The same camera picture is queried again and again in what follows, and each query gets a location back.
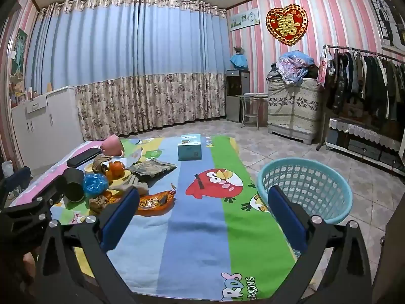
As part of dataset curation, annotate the row of hanging clothes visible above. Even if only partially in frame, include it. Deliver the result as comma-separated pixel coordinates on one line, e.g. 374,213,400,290
324,49,405,124

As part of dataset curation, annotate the pink pig mug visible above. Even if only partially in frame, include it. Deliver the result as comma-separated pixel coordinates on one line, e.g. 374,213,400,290
100,135,125,158

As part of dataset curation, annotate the red heart wall decoration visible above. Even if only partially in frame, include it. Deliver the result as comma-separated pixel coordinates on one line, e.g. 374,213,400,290
265,4,309,46

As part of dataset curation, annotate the cloth covered cabinet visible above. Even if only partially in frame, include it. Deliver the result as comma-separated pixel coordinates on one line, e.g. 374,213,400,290
267,78,323,144

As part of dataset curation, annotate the blue plastic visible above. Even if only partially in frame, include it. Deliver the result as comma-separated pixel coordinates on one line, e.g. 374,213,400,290
83,174,109,198

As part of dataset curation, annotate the teal plastic basket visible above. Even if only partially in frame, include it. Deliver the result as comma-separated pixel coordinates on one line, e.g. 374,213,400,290
257,158,353,225

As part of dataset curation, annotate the brown paper liner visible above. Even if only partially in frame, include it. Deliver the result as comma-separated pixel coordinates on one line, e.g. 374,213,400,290
89,195,110,214
92,155,113,175

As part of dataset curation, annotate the wall poster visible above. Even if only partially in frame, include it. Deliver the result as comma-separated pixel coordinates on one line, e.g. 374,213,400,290
13,28,29,77

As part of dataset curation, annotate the blue and floral curtain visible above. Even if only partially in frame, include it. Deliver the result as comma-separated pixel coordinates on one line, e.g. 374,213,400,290
24,0,231,141

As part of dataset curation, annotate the wall calendar picture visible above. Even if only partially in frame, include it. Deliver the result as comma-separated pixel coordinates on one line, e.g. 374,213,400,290
230,8,260,32

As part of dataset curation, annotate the grey patterned packet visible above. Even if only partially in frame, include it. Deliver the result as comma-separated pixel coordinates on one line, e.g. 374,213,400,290
130,160,178,178

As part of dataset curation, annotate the blue bottle cover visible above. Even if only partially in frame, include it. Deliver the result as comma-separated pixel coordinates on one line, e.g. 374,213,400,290
230,54,249,70

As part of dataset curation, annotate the black rectangular case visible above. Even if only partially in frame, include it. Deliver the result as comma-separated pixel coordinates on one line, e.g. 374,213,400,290
66,147,102,167

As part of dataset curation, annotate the pink hanging bag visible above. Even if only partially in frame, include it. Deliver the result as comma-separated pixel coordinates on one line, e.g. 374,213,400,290
316,49,333,87

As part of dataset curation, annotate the metal clothes rack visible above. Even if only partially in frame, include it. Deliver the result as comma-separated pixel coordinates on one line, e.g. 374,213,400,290
316,44,405,153

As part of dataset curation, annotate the illustrated paper leaflet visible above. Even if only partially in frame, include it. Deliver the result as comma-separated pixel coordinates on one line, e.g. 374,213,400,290
122,149,143,167

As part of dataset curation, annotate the teal tissue box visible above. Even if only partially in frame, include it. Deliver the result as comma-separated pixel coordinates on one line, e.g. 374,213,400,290
177,134,203,161

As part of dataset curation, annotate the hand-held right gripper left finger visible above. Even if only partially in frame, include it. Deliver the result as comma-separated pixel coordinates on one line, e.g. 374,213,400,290
34,186,140,304

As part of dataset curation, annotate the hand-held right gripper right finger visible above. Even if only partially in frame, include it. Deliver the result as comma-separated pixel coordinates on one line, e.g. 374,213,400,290
267,185,372,304

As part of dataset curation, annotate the orange snack wrapper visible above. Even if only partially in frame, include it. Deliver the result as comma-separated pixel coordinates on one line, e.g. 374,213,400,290
103,189,176,215

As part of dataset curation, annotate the black and white framed picture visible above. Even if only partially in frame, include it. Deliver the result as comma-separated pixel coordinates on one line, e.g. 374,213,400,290
367,0,405,58

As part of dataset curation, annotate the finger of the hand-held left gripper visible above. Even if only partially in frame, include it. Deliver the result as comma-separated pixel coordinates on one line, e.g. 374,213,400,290
0,166,32,197
3,173,68,219

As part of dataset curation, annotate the white cabinet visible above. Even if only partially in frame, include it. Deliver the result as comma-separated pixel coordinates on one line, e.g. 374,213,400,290
9,85,86,172

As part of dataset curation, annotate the cartoon bird printed blanket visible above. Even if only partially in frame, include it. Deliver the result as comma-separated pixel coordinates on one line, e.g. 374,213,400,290
6,135,298,301

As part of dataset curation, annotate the grey water dispenser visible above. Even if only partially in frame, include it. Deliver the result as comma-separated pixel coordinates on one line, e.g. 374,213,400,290
225,69,250,123

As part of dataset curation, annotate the orange peel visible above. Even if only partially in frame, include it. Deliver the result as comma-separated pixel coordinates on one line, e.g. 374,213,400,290
111,161,127,178

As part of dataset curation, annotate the beige wrapper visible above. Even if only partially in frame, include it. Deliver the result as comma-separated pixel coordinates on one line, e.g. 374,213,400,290
122,176,149,195

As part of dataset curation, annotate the white lace cloth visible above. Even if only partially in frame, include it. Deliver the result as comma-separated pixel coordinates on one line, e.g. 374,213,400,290
329,118,405,153

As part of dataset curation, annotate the pile of clothes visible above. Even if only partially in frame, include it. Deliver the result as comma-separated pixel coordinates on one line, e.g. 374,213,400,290
266,50,318,84

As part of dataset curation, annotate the black cup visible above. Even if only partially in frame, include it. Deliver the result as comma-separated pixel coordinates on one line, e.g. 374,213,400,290
63,168,86,203

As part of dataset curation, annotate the low storage shelf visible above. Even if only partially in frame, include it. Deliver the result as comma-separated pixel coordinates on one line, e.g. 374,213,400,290
326,117,405,175

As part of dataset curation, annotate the small round table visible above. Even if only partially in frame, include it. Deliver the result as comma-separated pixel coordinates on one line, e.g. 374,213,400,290
236,93,269,129

